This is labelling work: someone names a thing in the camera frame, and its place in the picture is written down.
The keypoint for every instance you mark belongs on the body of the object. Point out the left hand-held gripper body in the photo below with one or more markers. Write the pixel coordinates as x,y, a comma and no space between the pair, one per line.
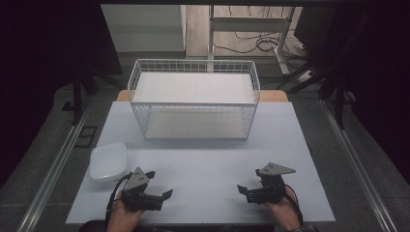
137,180

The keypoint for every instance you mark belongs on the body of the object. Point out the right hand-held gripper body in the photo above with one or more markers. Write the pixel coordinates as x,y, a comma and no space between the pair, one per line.
272,190

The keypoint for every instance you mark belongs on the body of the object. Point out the person's right hand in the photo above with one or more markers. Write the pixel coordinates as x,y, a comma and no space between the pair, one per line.
285,211

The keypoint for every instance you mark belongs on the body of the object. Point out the person's left hand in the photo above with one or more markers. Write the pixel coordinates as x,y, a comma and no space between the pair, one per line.
122,219

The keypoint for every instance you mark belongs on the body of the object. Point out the white square plastic container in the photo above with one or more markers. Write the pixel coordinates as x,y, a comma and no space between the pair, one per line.
108,162

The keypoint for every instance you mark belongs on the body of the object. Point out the person's dark clothing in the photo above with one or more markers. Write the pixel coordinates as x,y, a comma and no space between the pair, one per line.
93,227

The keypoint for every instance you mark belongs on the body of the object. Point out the black stand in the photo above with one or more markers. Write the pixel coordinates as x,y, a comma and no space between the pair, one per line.
77,96
338,100

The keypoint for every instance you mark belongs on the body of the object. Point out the white power strip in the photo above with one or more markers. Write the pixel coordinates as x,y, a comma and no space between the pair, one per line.
304,76

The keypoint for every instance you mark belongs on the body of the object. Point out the dark curtain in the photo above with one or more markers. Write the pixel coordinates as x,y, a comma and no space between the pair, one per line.
377,64
42,64

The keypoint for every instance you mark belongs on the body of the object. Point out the metal floor rail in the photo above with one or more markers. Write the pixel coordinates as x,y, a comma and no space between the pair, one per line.
54,167
357,161

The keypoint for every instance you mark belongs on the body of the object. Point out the white metal desk frame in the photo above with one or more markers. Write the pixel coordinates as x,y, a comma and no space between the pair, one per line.
248,24

